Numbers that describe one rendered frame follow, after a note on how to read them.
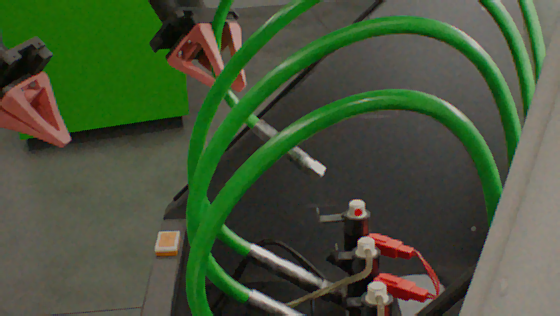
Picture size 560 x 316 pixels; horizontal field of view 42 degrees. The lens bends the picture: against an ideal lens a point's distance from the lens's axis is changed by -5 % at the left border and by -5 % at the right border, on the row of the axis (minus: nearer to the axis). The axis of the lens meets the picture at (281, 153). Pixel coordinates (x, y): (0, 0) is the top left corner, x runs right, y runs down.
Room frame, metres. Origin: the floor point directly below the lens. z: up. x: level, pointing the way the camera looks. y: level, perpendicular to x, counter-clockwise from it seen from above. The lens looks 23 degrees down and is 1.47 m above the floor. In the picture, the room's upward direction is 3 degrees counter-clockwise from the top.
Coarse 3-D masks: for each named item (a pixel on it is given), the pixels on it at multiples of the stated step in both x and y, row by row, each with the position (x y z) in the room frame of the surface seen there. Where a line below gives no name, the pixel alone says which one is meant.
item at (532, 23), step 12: (228, 0) 0.83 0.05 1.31; (528, 0) 0.71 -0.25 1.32; (216, 12) 0.84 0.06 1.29; (228, 12) 0.84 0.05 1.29; (528, 12) 0.71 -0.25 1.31; (216, 24) 0.84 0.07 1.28; (528, 24) 0.71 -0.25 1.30; (216, 36) 0.84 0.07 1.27; (540, 36) 0.70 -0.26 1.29; (540, 48) 0.70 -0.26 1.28; (540, 60) 0.70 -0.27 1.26; (228, 96) 0.84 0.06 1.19; (252, 120) 0.83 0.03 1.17
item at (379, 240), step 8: (376, 240) 0.68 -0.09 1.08; (384, 240) 0.68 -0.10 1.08; (392, 240) 0.68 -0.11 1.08; (384, 248) 0.67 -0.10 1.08; (392, 248) 0.67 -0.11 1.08; (400, 248) 0.67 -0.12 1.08; (408, 248) 0.67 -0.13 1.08; (392, 256) 0.67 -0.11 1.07; (400, 256) 0.66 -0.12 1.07; (408, 256) 0.66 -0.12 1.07
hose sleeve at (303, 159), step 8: (256, 128) 0.82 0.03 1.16; (264, 128) 0.82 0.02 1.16; (272, 128) 0.82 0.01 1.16; (264, 136) 0.82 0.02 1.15; (272, 136) 0.81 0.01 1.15; (288, 152) 0.81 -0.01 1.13; (296, 152) 0.81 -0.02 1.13; (304, 152) 0.81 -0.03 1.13; (296, 160) 0.80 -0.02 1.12; (304, 160) 0.80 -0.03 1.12; (312, 160) 0.80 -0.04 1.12; (304, 168) 0.80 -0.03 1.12
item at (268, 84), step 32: (352, 32) 0.54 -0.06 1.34; (384, 32) 0.54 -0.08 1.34; (416, 32) 0.54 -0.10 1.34; (448, 32) 0.54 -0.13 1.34; (288, 64) 0.54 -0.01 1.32; (480, 64) 0.54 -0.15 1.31; (256, 96) 0.54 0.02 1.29; (224, 128) 0.54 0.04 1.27; (512, 128) 0.54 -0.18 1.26; (512, 160) 0.54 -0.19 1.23; (192, 192) 0.54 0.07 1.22; (192, 224) 0.54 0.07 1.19; (224, 288) 0.54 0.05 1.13
